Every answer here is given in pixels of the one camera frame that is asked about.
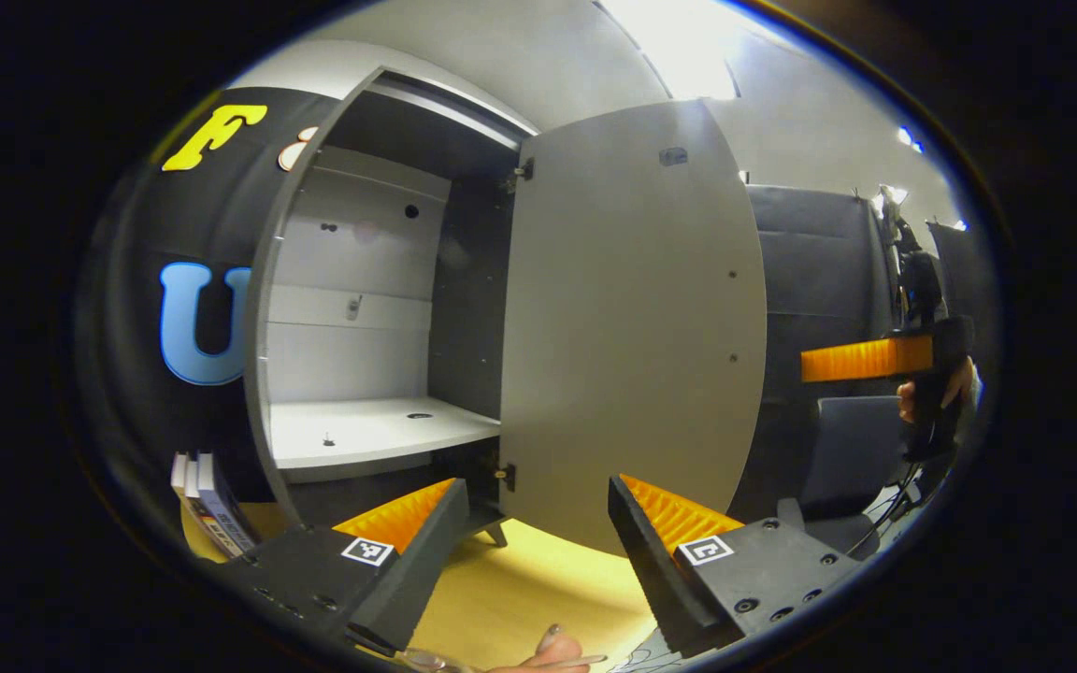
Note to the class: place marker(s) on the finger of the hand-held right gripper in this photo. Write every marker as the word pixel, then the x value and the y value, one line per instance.
pixel 866 360

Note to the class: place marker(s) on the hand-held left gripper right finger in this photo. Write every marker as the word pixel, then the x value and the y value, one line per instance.
pixel 651 579

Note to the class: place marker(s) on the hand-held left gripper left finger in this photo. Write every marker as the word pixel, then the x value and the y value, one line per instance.
pixel 408 589

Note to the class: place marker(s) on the beige cabinet door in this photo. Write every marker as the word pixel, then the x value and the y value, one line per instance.
pixel 632 308

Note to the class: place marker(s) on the dark grey cabinet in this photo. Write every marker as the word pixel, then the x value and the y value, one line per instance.
pixel 351 252

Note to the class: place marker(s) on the metal door hinge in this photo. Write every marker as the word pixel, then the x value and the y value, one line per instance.
pixel 520 176
pixel 504 477

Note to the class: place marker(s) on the white patterned cloth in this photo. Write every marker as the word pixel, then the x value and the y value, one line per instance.
pixel 646 654

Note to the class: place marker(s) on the grey chair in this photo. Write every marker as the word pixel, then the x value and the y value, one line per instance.
pixel 852 449

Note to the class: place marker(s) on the dark blue book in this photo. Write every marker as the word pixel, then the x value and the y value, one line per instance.
pixel 225 509

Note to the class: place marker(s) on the small ceiling light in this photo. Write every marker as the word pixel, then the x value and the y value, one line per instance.
pixel 909 138

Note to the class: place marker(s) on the long ceiling light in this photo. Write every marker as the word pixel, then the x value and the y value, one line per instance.
pixel 679 47

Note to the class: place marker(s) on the black backdrop cloth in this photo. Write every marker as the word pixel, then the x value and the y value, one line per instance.
pixel 127 308

